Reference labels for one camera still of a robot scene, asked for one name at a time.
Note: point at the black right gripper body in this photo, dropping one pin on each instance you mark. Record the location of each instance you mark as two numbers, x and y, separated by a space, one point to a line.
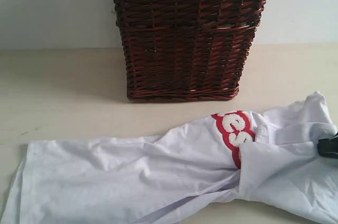
328 147

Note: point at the white t-shirt with red lettering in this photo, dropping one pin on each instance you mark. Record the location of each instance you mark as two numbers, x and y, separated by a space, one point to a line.
270 158

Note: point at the dark brown wicker basket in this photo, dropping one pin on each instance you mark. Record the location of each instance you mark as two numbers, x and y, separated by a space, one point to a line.
186 50

